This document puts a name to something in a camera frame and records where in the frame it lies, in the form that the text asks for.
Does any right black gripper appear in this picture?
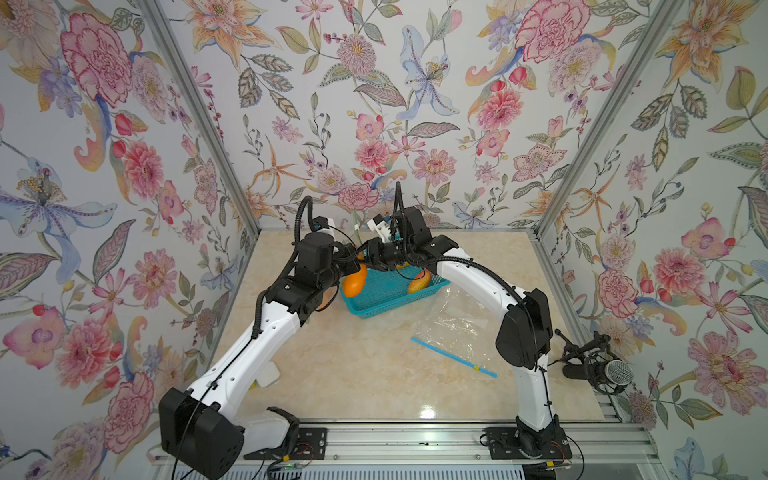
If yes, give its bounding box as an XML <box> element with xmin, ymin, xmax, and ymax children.
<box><xmin>359</xmin><ymin>240</ymin><xmax>418</xmax><ymax>273</ymax></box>

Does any large orange mango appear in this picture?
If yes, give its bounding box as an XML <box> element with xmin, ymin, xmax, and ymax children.
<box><xmin>342</xmin><ymin>264</ymin><xmax>368</xmax><ymax>298</ymax></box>

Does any green printed zip-top bag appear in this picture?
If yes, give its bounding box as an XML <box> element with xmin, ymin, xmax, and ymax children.
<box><xmin>352</xmin><ymin>221</ymin><xmax>366</xmax><ymax>262</ymax></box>

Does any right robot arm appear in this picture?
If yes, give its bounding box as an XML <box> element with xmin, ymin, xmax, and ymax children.
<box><xmin>359</xmin><ymin>207</ymin><xmax>559</xmax><ymax>458</ymax></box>

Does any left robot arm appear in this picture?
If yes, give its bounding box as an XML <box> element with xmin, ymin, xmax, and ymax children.
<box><xmin>159</xmin><ymin>230</ymin><xmax>360</xmax><ymax>479</ymax></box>

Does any red yellow mango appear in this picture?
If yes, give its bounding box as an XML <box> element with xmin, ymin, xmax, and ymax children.
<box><xmin>407</xmin><ymin>269</ymin><xmax>432</xmax><ymax>295</ymax></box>

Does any clear blue-zipper bag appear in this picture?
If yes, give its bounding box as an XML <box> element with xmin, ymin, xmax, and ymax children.
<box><xmin>411</xmin><ymin>284</ymin><xmax>504</xmax><ymax>379</ymax></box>

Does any teal plastic basket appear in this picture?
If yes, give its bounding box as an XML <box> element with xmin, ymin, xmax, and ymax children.
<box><xmin>341</xmin><ymin>266</ymin><xmax>450</xmax><ymax>319</ymax></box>

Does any white square box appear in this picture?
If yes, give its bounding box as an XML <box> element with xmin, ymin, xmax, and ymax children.
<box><xmin>255</xmin><ymin>361</ymin><xmax>280</xmax><ymax>388</ymax></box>

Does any black microphone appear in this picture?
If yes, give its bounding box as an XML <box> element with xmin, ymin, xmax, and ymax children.
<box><xmin>552</xmin><ymin>329</ymin><xmax>634</xmax><ymax>396</ymax></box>

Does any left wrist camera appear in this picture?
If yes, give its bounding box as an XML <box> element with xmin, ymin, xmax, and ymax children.
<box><xmin>310</xmin><ymin>216</ymin><xmax>336</xmax><ymax>232</ymax></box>

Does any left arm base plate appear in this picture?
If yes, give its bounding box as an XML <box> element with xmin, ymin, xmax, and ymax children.
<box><xmin>244</xmin><ymin>427</ymin><xmax>328</xmax><ymax>461</ymax></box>

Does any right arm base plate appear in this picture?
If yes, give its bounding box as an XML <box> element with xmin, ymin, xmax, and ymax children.
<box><xmin>479</xmin><ymin>426</ymin><xmax>573</xmax><ymax>462</ymax></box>

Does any left corner aluminium post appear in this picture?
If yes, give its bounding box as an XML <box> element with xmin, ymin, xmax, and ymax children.
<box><xmin>137</xmin><ymin>0</ymin><xmax>260</xmax><ymax>238</ymax></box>

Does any corner aluminium post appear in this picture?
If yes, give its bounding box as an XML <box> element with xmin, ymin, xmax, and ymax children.
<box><xmin>137</xmin><ymin>0</ymin><xmax>260</xmax><ymax>238</ymax></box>
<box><xmin>533</xmin><ymin>0</ymin><xmax>685</xmax><ymax>238</ymax></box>

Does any aluminium front rail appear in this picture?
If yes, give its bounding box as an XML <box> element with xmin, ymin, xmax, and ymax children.
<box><xmin>146</xmin><ymin>422</ymin><xmax>667</xmax><ymax>480</ymax></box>

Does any right corner aluminium post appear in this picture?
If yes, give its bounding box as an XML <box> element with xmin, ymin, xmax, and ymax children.
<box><xmin>533</xmin><ymin>0</ymin><xmax>685</xmax><ymax>238</ymax></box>

